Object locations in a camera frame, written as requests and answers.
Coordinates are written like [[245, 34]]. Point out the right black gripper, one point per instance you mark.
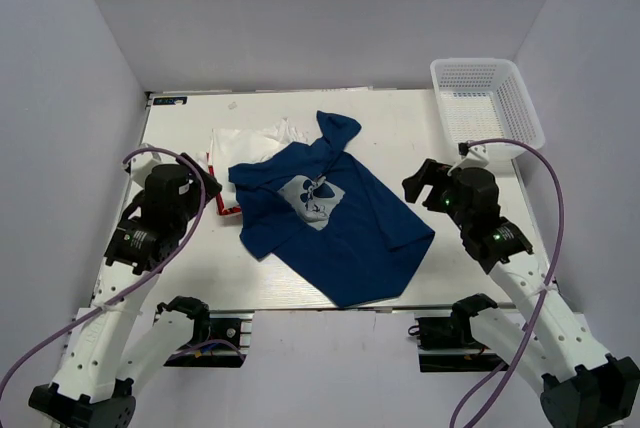
[[431, 173]]

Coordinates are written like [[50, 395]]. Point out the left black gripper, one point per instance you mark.
[[211, 186]]

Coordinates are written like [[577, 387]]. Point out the white and red t shirt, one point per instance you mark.
[[230, 147]]

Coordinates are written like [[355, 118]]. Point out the blue t shirt with print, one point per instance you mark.
[[326, 216]]

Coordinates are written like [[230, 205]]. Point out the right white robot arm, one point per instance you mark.
[[579, 382]]

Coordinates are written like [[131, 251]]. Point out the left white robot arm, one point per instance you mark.
[[98, 382]]

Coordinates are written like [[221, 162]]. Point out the white perforated plastic basket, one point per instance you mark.
[[484, 98]]

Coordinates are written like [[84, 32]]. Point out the blue label sticker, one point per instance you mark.
[[169, 100]]

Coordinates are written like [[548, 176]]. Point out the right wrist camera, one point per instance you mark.
[[472, 156]]

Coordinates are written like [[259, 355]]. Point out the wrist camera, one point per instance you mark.
[[472, 156], [142, 160]]

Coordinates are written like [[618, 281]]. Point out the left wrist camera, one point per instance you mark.
[[142, 160]]

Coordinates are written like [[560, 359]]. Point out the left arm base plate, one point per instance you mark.
[[227, 345]]

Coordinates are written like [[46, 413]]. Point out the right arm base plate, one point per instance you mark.
[[442, 350]]

